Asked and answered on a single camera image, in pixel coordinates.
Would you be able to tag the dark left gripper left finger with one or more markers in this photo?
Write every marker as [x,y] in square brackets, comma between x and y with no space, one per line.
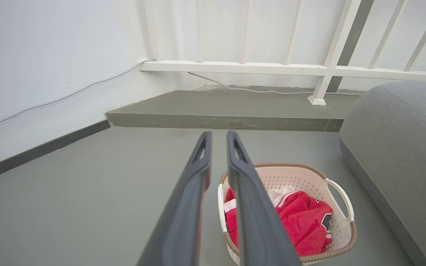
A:
[183,221]

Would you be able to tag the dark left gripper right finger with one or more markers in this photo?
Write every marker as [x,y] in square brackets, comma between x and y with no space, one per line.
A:
[257,221]

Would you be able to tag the white laundry basket brown rim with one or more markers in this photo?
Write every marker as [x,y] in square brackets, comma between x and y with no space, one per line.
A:
[301,177]

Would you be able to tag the red white jersey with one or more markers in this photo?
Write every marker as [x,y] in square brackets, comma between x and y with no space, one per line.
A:
[301,221]

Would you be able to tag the white wooden railing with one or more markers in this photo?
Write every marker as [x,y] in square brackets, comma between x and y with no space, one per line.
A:
[235,67]

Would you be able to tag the grey fabric sofa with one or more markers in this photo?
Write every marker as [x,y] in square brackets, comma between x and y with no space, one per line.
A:
[401,147]

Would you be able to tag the black wall baseboard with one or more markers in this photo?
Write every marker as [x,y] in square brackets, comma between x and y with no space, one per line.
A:
[31,153]

